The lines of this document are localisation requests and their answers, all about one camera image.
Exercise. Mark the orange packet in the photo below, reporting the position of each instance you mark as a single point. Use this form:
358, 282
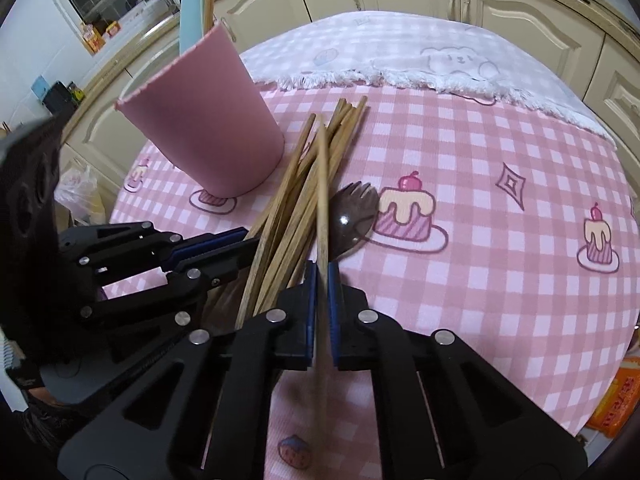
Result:
620, 400

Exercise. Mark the light blue plastic utensil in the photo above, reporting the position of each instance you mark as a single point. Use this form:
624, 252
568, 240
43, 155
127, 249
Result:
192, 0

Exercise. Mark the cream lower kitchen cabinets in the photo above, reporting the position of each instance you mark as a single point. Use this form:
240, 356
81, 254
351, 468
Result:
525, 15

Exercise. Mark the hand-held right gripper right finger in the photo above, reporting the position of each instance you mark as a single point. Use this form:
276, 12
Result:
335, 320

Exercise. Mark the yellow bottle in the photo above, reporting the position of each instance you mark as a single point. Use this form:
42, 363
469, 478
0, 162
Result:
91, 39

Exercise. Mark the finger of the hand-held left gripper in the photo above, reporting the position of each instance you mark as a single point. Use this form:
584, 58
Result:
225, 265
210, 242

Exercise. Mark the bunch of wooden chopsticks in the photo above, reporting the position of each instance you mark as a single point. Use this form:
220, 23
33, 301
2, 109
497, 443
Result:
287, 210

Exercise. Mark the small red jar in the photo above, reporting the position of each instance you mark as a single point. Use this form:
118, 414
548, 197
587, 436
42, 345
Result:
113, 28

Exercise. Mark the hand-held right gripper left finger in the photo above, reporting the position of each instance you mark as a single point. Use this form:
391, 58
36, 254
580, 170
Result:
311, 320

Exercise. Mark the clear plastic bag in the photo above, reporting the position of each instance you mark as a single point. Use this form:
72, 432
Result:
75, 185

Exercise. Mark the white bear print towel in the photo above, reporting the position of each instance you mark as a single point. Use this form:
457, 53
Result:
400, 45

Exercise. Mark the dark metal spork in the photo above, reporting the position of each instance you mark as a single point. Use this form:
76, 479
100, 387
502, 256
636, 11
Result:
350, 220

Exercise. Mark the black jug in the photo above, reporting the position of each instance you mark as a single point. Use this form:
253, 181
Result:
59, 99

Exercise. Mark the pink checked tablecloth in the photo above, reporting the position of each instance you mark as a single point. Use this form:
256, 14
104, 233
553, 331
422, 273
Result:
500, 285

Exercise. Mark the small blue box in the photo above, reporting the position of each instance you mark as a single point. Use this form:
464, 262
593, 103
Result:
40, 86

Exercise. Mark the small green bottle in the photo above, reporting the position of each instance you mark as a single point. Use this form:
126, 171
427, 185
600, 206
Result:
77, 92

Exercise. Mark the pink cup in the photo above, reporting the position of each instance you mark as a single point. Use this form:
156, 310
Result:
200, 110

